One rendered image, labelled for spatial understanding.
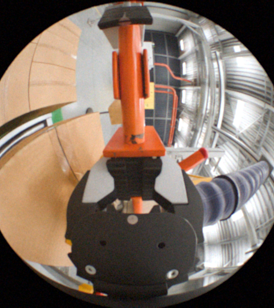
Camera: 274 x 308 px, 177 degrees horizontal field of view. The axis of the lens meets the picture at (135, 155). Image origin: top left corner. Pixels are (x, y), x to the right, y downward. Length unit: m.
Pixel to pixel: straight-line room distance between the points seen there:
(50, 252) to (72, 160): 0.19
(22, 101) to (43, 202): 0.66
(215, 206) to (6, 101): 1.04
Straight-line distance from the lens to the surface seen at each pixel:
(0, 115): 0.70
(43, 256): 0.19
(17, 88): 0.77
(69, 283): 0.70
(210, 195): 0.35
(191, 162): 0.15
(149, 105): 7.43
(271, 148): 5.10
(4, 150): 0.66
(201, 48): 6.88
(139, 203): 0.18
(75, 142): 0.20
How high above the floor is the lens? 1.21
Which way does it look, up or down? 2 degrees down
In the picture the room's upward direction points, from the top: 89 degrees clockwise
